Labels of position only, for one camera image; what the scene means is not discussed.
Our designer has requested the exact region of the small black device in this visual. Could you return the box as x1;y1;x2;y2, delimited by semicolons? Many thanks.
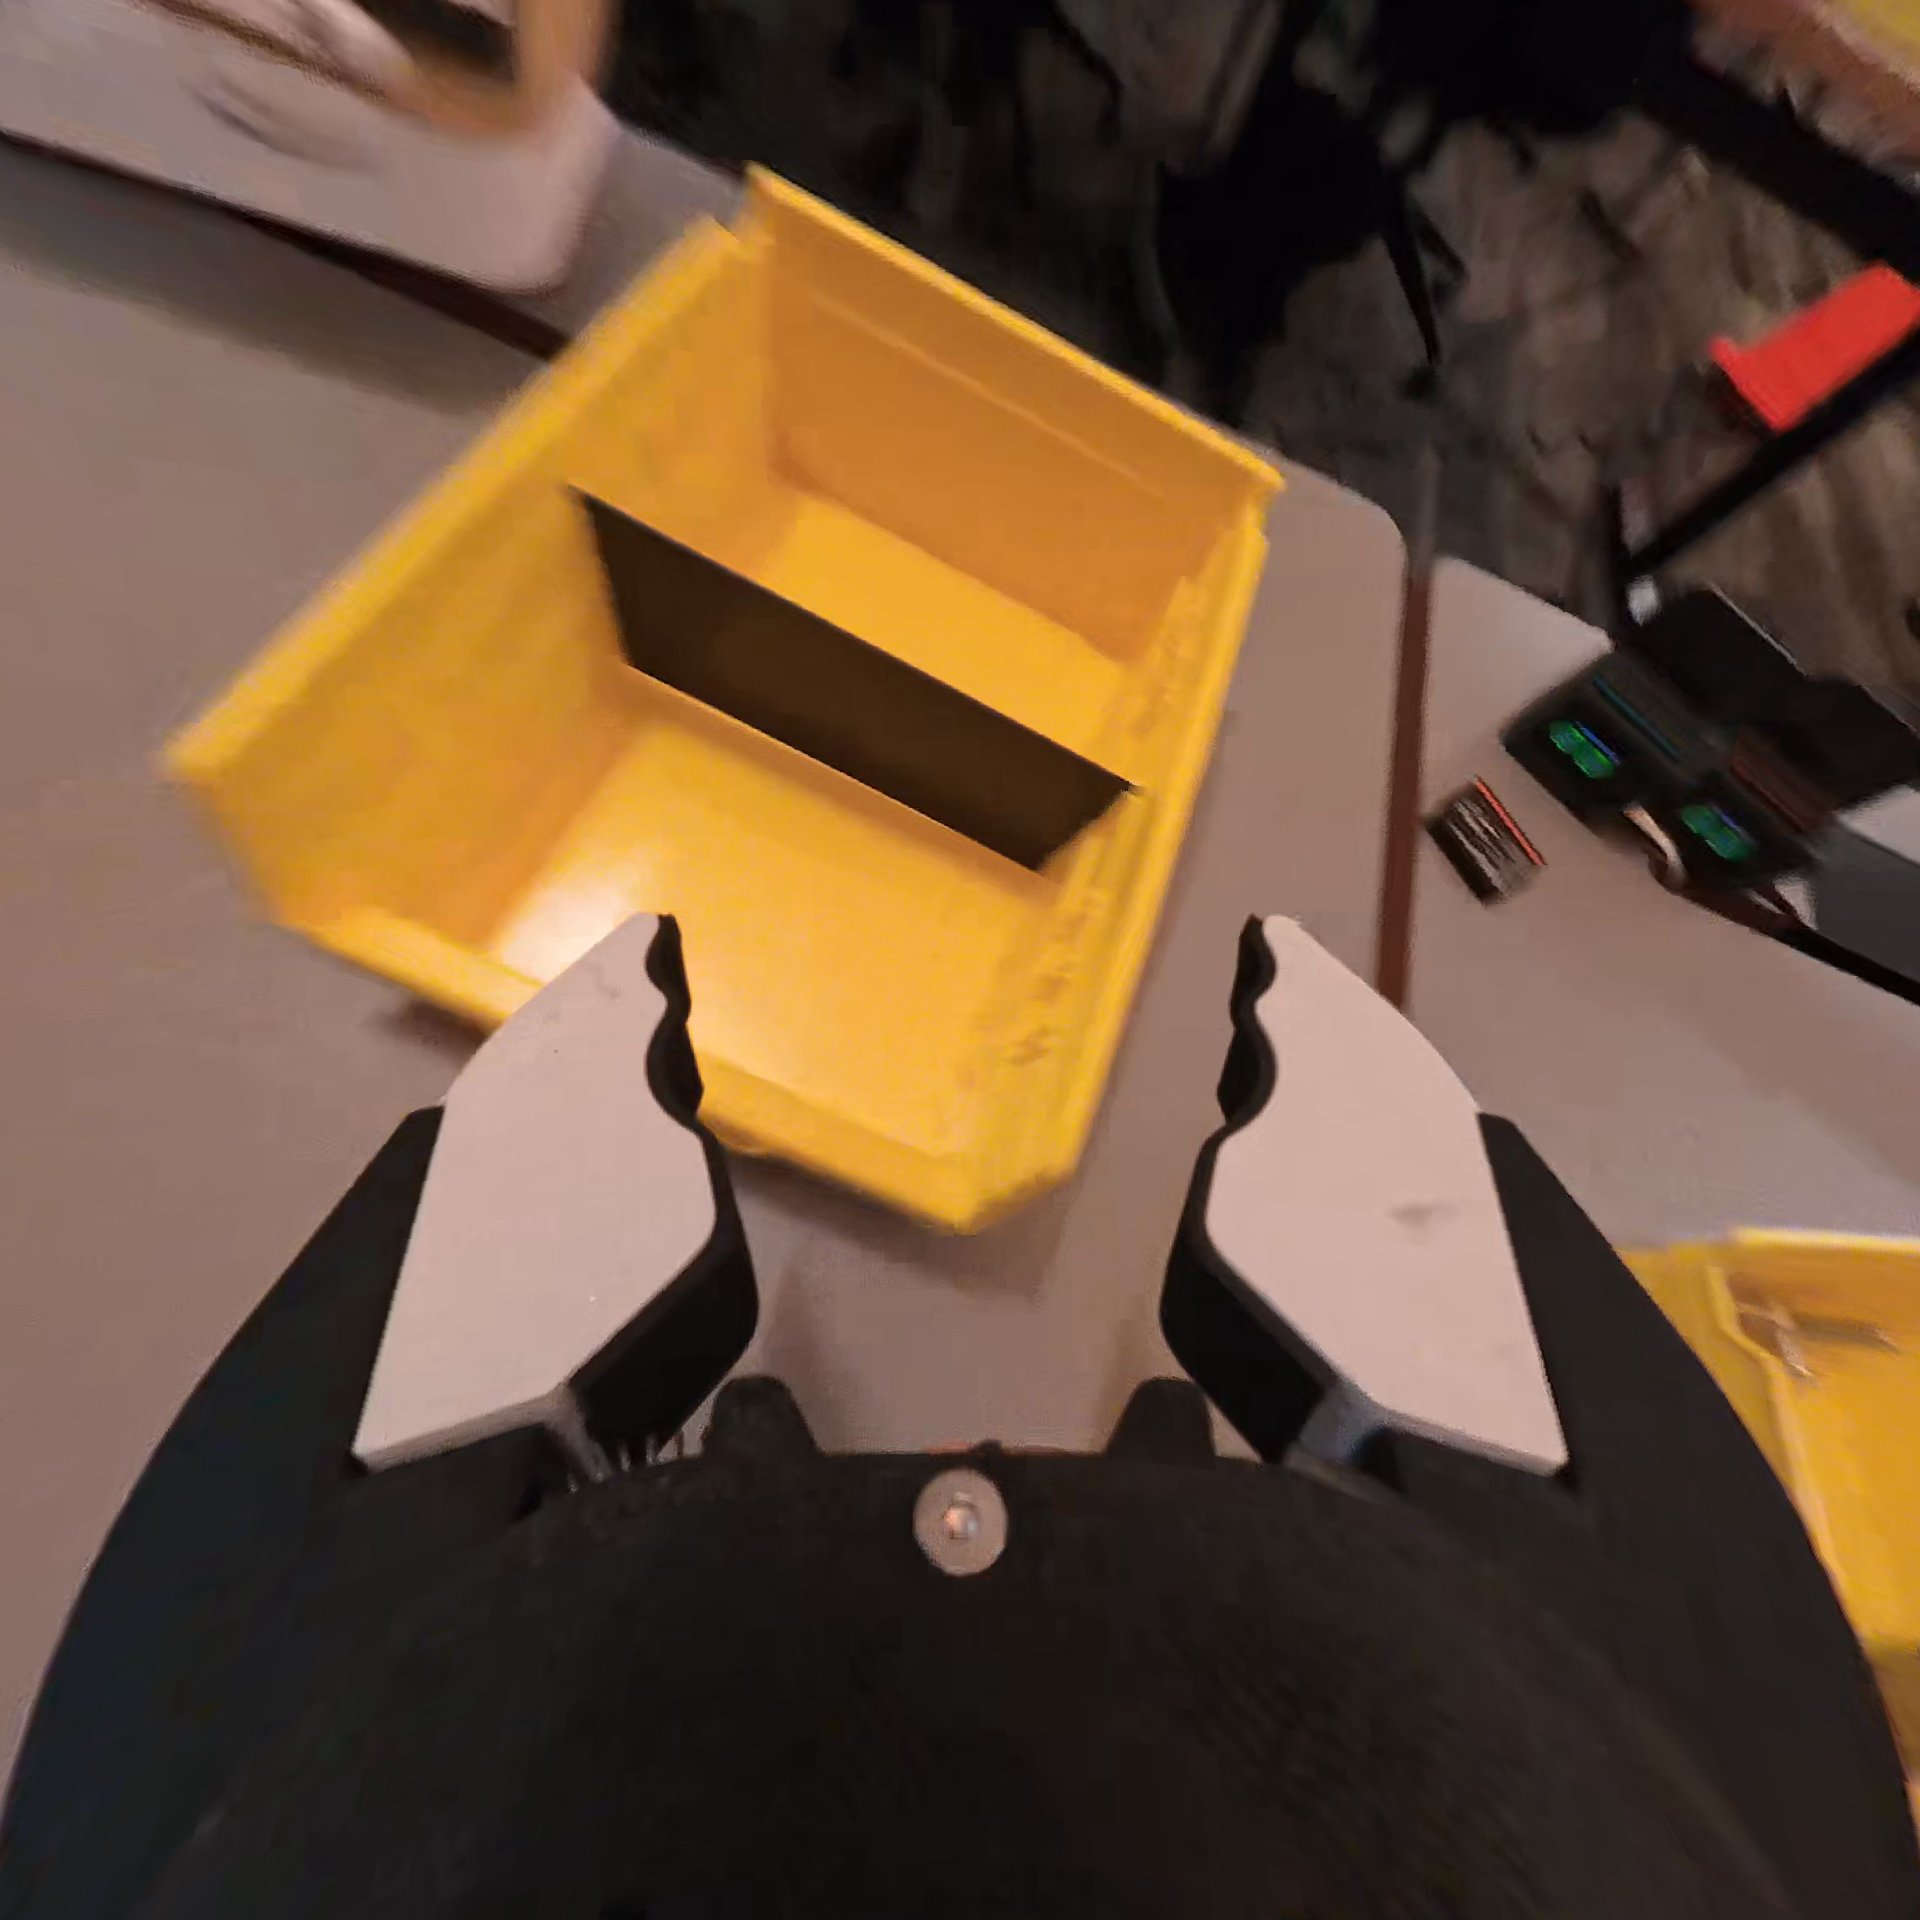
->
1423;777;1549;906

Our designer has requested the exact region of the yellow bin with black divider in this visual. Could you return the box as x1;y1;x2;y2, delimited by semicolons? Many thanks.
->
165;164;1285;1233

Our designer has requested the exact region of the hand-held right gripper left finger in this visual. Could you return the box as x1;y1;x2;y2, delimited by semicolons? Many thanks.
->
352;912;758;1473

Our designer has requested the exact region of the white board stand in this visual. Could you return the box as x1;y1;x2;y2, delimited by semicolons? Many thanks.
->
0;0;623;295

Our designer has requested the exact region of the grey desk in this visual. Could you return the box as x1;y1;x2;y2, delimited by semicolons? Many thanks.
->
0;129;1411;1772
1410;555;1920;1248

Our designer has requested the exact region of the red plastic box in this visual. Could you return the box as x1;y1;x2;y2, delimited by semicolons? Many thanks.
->
1710;267;1920;438

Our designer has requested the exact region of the yellow storage bin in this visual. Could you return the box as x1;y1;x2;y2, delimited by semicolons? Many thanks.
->
1627;1227;1920;1787

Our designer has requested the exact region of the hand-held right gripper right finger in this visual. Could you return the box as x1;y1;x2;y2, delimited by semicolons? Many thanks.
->
1160;914;1568;1479

